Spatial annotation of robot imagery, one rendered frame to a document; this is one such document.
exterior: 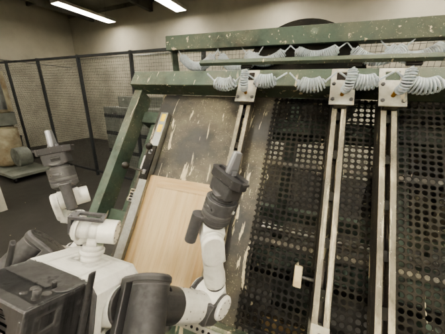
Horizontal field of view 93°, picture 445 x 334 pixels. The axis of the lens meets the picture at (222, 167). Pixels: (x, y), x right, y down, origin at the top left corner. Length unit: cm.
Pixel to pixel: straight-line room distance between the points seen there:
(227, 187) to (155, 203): 71
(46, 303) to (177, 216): 69
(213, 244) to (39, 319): 37
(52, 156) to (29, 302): 53
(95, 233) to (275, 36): 146
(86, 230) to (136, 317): 27
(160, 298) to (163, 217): 63
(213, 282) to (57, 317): 39
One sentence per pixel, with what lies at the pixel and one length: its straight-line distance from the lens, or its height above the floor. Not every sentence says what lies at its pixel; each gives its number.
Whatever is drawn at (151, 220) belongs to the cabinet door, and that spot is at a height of 116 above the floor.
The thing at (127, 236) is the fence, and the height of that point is 109.
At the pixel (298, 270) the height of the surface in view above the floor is 113.
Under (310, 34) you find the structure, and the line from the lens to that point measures 162.
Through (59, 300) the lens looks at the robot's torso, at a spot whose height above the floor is 139.
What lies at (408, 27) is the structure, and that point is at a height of 215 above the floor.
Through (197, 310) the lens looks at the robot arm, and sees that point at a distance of 72.
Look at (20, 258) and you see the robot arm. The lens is 87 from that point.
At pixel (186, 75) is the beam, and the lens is 137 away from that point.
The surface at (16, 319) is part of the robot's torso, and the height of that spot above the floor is 141.
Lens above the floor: 178
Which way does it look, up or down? 19 degrees down
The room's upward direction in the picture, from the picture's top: 1 degrees clockwise
